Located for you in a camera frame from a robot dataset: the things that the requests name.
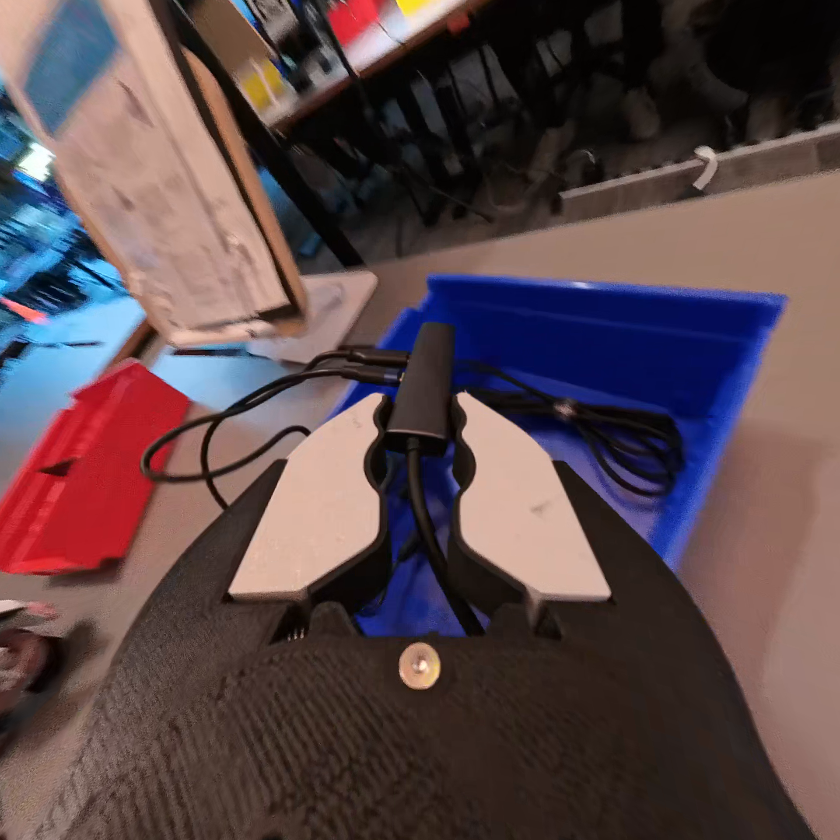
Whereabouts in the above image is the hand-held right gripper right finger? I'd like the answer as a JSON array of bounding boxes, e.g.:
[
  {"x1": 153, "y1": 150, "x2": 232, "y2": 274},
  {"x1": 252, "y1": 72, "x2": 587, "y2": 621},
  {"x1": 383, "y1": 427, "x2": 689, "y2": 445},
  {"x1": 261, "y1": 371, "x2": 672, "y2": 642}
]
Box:
[{"x1": 448, "y1": 392, "x2": 613, "y2": 614}]

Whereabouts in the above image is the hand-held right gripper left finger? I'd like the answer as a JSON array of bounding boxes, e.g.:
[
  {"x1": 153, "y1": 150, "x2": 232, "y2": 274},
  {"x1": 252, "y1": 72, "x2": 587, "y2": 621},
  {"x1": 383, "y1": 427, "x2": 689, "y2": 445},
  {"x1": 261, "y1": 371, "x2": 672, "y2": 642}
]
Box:
[{"x1": 227, "y1": 392, "x2": 396, "y2": 614}]

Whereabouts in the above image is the black hub tail cable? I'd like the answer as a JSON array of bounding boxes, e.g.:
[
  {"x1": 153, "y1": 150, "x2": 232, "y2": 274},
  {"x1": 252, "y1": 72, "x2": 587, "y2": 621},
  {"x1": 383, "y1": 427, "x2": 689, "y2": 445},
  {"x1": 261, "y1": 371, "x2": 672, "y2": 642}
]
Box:
[{"x1": 406, "y1": 436, "x2": 487, "y2": 636}]

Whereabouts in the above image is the black cable with blue plug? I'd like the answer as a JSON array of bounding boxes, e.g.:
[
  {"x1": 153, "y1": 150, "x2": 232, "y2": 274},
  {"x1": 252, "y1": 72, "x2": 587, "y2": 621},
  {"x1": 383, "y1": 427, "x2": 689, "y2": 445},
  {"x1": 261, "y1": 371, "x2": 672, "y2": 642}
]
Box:
[{"x1": 141, "y1": 367, "x2": 403, "y2": 485}]

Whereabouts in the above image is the black USB cable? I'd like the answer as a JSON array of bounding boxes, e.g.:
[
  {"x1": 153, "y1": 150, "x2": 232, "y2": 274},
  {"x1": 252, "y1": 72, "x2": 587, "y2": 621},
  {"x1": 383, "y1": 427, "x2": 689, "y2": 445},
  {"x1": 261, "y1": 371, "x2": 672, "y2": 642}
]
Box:
[{"x1": 202, "y1": 346, "x2": 411, "y2": 513}]

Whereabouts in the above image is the grey USB hub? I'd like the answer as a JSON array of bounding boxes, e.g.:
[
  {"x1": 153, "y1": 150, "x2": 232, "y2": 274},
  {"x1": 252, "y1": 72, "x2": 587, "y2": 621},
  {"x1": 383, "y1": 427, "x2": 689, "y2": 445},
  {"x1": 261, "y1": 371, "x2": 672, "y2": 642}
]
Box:
[{"x1": 386, "y1": 322, "x2": 458, "y2": 454}]

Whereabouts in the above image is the blue plastic bin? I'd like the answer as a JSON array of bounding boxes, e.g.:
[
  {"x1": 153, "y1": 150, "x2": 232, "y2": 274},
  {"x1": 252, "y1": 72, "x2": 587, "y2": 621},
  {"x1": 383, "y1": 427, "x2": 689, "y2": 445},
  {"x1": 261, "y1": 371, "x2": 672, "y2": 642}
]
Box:
[{"x1": 328, "y1": 272, "x2": 788, "y2": 639}]

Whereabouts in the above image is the grey desk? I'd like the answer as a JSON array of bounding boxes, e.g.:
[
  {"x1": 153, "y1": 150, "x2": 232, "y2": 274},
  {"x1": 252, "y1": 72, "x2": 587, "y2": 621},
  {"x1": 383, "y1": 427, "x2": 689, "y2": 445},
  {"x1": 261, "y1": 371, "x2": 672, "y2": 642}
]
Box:
[{"x1": 0, "y1": 171, "x2": 840, "y2": 840}]

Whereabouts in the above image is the red plastic bin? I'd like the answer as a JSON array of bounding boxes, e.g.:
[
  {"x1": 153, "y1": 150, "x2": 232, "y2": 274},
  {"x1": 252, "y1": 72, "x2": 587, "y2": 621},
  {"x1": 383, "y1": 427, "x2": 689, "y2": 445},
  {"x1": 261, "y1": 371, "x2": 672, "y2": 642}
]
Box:
[{"x1": 0, "y1": 360, "x2": 193, "y2": 577}]

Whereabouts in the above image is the wooden document stand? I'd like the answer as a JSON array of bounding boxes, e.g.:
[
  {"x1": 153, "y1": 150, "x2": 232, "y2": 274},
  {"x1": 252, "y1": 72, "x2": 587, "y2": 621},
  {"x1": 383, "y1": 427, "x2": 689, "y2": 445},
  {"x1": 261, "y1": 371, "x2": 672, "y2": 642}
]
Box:
[{"x1": 0, "y1": 0, "x2": 379, "y2": 366}]

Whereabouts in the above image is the laminated exercise sheet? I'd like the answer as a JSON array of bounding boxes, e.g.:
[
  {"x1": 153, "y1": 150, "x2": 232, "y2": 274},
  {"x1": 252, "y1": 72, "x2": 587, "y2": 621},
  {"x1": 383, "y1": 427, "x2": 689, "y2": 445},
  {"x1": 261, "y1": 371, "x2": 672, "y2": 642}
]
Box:
[{"x1": 0, "y1": 0, "x2": 294, "y2": 345}]

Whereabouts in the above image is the black framed instruction sheet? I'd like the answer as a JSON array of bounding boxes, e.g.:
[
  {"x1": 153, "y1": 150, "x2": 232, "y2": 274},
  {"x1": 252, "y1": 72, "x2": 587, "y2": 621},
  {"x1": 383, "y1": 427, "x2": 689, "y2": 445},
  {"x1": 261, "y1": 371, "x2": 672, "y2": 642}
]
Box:
[{"x1": 147, "y1": 0, "x2": 365, "y2": 270}]

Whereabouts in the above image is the yellow box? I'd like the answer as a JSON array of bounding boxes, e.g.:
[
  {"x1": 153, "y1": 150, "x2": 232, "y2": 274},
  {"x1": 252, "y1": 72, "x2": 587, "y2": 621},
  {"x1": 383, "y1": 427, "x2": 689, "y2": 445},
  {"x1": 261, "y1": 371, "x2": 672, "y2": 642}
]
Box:
[{"x1": 241, "y1": 59, "x2": 287, "y2": 109}]

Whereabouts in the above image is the wooden-edged background table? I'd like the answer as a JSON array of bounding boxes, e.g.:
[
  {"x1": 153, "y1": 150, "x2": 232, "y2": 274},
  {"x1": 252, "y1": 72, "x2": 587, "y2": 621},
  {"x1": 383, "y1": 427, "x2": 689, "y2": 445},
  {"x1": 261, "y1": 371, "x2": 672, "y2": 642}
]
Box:
[{"x1": 259, "y1": 0, "x2": 493, "y2": 132}]

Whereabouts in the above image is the red box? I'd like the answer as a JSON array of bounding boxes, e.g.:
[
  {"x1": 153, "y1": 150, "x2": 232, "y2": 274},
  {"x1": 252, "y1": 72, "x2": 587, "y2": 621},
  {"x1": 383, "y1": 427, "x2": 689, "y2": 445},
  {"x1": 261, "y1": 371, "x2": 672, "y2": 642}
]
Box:
[{"x1": 328, "y1": 0, "x2": 383, "y2": 46}]

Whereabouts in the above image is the coiled black cable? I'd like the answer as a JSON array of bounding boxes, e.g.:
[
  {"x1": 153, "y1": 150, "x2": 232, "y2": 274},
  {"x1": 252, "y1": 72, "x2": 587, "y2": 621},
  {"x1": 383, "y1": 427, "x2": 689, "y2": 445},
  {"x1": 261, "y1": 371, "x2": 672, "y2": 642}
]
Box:
[{"x1": 453, "y1": 361, "x2": 688, "y2": 501}]

